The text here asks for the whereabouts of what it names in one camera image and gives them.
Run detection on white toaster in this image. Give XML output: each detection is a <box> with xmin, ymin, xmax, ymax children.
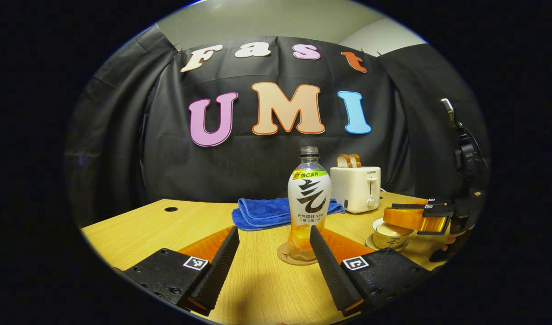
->
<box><xmin>330</xmin><ymin>167</ymin><xmax>381</xmax><ymax>214</ymax></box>

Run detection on white ceramic teacup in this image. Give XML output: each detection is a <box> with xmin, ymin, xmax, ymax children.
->
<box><xmin>372</xmin><ymin>219</ymin><xmax>414</xmax><ymax>251</ymax></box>

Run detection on clear water bottle white label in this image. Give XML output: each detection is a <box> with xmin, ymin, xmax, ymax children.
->
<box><xmin>287</xmin><ymin>146</ymin><xmax>332</xmax><ymax>261</ymax></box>

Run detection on black backdrop cloth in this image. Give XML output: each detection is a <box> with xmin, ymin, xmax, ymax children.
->
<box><xmin>65</xmin><ymin>25</ymin><xmax>491</xmax><ymax>228</ymax></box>

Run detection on blue folded towel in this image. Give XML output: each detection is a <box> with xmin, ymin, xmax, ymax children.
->
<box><xmin>232</xmin><ymin>197</ymin><xmax>347</xmax><ymax>232</ymax></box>

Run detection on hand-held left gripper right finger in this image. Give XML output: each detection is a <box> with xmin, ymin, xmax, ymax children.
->
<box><xmin>309</xmin><ymin>226</ymin><xmax>432</xmax><ymax>317</ymax></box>

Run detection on white ceramic saucer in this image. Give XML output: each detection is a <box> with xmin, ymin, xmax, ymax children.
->
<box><xmin>365</xmin><ymin>232</ymin><xmax>410</xmax><ymax>252</ymax></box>

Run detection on round cork coaster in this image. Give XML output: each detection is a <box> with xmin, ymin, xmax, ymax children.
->
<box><xmin>277</xmin><ymin>242</ymin><xmax>320</xmax><ymax>266</ymax></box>

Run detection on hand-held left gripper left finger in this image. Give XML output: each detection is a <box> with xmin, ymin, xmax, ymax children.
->
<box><xmin>124</xmin><ymin>226</ymin><xmax>240</xmax><ymax>316</ymax></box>

